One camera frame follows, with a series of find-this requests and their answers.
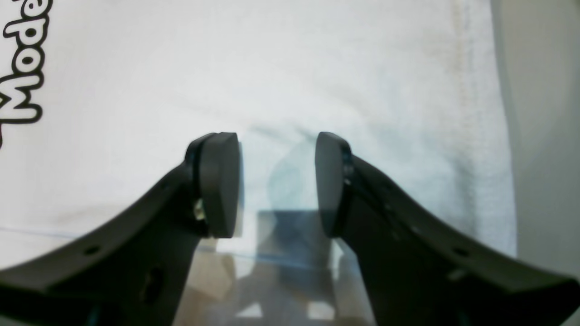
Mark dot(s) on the white printed t-shirt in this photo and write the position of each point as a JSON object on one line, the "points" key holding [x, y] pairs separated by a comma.
{"points": [[100, 98]]}

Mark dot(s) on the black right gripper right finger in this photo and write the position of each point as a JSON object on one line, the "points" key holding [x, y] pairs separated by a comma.
{"points": [[418, 270]]}

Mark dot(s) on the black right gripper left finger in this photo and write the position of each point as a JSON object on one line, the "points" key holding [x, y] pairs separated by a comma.
{"points": [[132, 270]]}

